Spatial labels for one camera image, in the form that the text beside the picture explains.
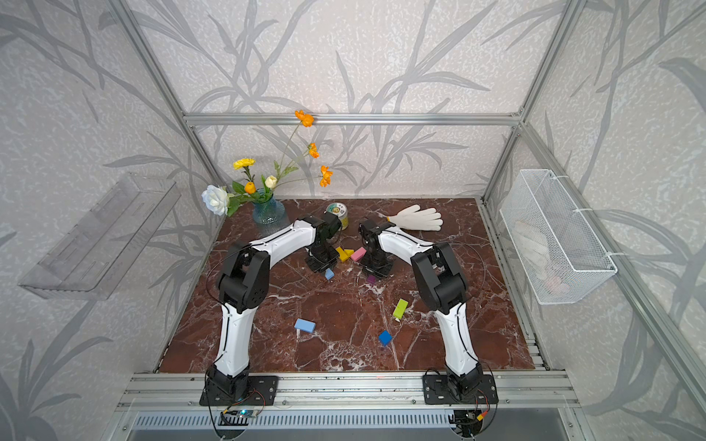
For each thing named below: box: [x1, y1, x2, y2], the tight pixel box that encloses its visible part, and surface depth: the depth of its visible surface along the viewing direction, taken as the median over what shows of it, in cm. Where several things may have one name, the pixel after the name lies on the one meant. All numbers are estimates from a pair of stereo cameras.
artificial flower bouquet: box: [201, 110, 333, 217], surface depth 87 cm
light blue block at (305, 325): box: [294, 317, 317, 334], surface depth 86 cm
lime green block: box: [392, 298, 410, 320], surface depth 90 cm
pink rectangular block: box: [351, 246, 367, 262], surface depth 104 cm
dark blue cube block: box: [378, 329, 393, 347], surface depth 84 cm
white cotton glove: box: [386, 203, 445, 232], surface depth 118 cm
